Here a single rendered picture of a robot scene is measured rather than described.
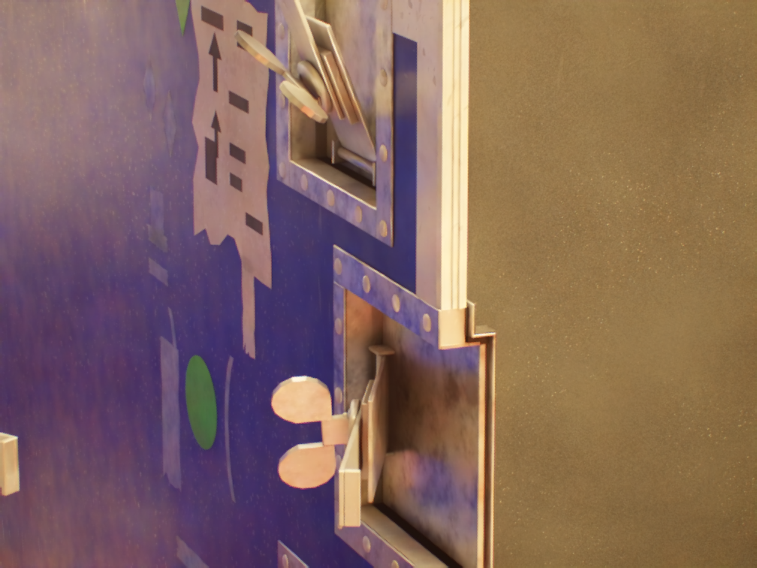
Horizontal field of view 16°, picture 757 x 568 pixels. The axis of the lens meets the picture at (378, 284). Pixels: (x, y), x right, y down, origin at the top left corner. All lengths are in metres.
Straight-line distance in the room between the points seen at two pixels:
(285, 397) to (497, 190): 1.08
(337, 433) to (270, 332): 0.13
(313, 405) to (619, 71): 1.12
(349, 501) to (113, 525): 0.48
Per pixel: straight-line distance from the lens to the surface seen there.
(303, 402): 1.09
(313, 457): 1.11
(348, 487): 1.02
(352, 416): 1.09
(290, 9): 1.10
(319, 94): 1.11
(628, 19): 2.17
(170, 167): 1.33
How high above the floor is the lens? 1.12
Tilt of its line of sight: 15 degrees down
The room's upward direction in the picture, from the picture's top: straight up
